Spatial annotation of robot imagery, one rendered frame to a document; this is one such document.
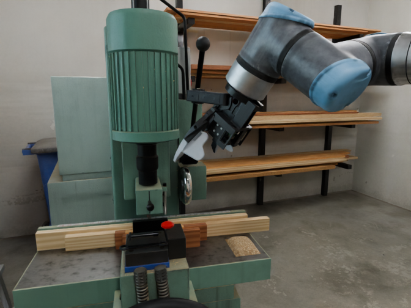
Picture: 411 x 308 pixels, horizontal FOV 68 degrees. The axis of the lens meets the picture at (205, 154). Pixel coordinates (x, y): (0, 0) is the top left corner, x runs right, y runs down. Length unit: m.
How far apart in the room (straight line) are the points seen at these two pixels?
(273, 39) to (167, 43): 0.30
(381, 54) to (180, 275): 0.56
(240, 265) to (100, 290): 0.34
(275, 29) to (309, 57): 0.08
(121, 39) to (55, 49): 2.42
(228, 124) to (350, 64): 0.24
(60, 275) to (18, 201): 2.55
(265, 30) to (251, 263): 0.55
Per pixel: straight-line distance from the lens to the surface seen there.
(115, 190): 1.05
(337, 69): 0.51
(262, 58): 0.57
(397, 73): 0.61
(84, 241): 0.91
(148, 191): 0.81
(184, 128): 1.01
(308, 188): 4.29
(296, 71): 0.53
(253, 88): 0.59
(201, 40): 0.77
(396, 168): 4.33
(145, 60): 0.75
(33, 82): 3.17
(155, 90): 0.74
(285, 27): 0.57
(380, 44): 0.63
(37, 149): 2.56
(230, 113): 0.64
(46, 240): 0.95
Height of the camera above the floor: 1.31
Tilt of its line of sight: 11 degrees down
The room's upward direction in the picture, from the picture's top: straight up
